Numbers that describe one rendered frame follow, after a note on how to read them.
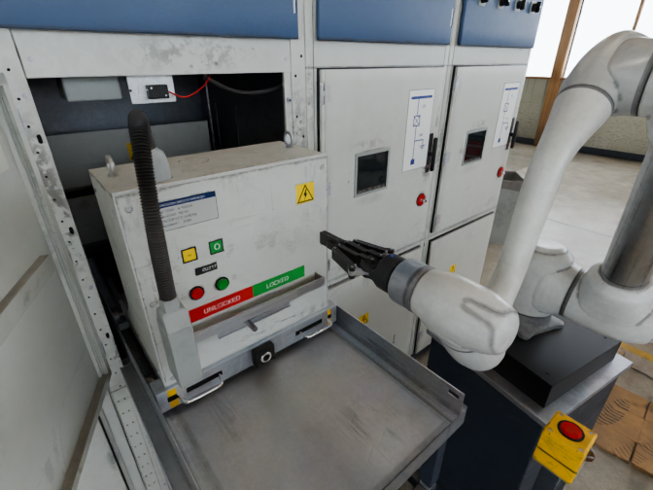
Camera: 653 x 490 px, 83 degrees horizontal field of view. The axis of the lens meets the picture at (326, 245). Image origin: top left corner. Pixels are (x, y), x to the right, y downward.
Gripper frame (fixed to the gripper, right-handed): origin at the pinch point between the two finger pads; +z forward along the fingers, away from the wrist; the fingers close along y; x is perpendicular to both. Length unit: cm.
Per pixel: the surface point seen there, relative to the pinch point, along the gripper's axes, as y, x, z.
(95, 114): -23, 18, 115
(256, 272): -12.8, -9.6, 13.5
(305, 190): 2.8, 8.3, 13.5
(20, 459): -64, -23, 5
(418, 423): 4.4, -38.5, -26.4
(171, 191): -28.8, 14.7, 13.5
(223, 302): -22.0, -14.4, 13.5
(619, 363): 77, -48, -49
